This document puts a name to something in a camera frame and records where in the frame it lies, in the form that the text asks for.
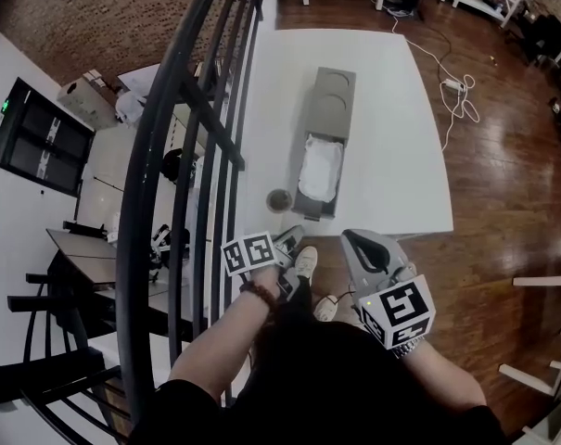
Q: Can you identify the black framed window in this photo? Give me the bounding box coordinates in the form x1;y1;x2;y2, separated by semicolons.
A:
0;77;96;198

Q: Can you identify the white crumpled cloth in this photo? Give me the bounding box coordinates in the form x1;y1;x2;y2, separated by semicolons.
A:
297;135;345;204

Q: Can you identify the white cable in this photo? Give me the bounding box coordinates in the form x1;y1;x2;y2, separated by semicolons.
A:
389;15;481;153

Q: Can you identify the grey desk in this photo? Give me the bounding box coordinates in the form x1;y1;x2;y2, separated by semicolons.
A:
45;227;123;291

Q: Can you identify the small brown round cup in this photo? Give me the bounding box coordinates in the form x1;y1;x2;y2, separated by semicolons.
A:
266;188;293;214

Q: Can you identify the metal wrist watch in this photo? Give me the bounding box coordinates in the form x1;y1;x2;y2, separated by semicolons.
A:
391;336;426;360

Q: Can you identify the person's left white shoe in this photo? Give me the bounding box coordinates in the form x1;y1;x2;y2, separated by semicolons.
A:
294;246;319;287

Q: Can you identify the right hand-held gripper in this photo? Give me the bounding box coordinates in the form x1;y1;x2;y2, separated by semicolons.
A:
339;228;438;351

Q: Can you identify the white cardboard box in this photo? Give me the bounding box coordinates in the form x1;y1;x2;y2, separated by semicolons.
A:
56;70;123;132

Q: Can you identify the person's left hand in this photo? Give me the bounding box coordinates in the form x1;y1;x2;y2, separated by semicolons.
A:
249;265;282;297

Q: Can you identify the person's right forearm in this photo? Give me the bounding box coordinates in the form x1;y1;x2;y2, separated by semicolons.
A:
400;340;489;410

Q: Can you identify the white wooden rack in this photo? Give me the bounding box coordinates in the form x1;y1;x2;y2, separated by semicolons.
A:
498;257;561;401

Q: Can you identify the person's right white shoe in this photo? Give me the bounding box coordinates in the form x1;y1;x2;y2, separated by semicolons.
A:
312;294;340;323

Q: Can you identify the brown bead bracelet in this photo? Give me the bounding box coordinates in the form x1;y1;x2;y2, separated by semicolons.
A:
239;280;280;312

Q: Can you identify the black cable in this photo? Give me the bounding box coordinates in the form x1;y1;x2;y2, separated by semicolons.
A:
390;9;453;64

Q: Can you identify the person's white shoe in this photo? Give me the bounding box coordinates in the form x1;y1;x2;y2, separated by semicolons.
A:
294;246;319;287
312;294;340;323

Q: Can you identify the black and white device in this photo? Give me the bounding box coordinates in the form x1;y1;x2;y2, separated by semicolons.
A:
148;223;192;271

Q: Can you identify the black metal railing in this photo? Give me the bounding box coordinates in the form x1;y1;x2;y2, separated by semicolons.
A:
112;0;284;439

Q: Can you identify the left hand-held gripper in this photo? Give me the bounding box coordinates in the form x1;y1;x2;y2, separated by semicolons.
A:
221;223;306;302

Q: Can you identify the person's left forearm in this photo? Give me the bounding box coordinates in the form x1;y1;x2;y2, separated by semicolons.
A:
168;289;274;402

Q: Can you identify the black office chair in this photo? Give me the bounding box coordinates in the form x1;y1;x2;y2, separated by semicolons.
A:
516;14;561;67

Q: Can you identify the person's black clothing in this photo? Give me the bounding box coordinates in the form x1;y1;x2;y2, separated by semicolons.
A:
129;275;508;445

